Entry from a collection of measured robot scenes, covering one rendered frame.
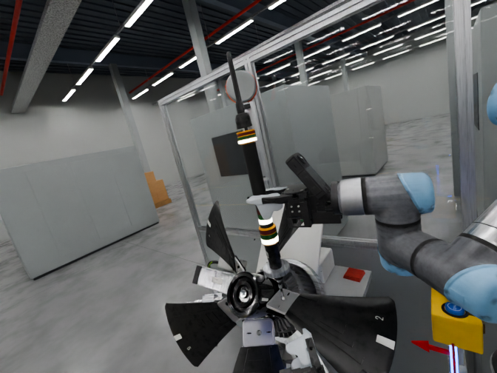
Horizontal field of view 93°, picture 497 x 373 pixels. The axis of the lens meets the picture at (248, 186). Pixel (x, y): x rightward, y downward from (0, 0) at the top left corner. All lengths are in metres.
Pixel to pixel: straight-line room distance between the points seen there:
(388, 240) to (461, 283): 0.14
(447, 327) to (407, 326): 0.71
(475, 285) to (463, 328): 0.46
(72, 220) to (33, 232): 0.60
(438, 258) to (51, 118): 12.96
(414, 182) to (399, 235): 0.10
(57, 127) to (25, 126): 0.99
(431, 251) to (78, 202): 5.82
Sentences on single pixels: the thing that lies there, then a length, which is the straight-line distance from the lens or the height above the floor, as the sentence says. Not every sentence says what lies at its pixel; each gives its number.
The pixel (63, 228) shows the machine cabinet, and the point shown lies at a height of 0.73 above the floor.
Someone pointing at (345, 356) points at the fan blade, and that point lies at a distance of 0.62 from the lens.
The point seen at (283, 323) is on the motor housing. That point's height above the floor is 1.08.
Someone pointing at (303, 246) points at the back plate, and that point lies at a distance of 0.95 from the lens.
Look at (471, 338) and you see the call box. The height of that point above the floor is 1.03.
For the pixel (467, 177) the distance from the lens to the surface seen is 1.20.
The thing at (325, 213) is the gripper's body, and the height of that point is 1.44.
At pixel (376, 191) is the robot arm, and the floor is 1.49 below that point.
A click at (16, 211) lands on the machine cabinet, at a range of 5.82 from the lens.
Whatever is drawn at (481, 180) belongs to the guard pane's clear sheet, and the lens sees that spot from 1.22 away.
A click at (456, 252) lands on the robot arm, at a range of 0.46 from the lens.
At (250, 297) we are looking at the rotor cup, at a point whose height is 1.22.
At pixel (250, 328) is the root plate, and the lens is 0.76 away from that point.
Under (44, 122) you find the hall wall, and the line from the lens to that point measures 12.92.
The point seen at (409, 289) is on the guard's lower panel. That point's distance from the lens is 1.44.
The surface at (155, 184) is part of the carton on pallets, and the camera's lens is 8.71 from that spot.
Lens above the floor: 1.64
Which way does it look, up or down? 12 degrees down
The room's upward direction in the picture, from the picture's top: 13 degrees counter-clockwise
